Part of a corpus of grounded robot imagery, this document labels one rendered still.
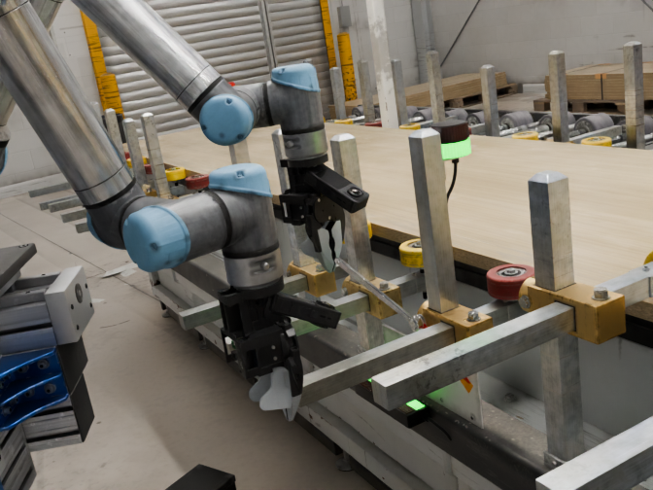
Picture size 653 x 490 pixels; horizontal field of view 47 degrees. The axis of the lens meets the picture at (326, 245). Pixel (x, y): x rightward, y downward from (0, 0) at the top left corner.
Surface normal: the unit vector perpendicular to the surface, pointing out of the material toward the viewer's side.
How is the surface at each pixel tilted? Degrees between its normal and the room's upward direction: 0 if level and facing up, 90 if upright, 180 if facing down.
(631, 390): 90
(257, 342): 90
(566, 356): 90
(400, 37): 90
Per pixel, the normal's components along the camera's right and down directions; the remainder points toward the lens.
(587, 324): -0.86, 0.26
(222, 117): -0.03, 0.29
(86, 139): 0.61, 0.17
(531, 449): -0.15, -0.95
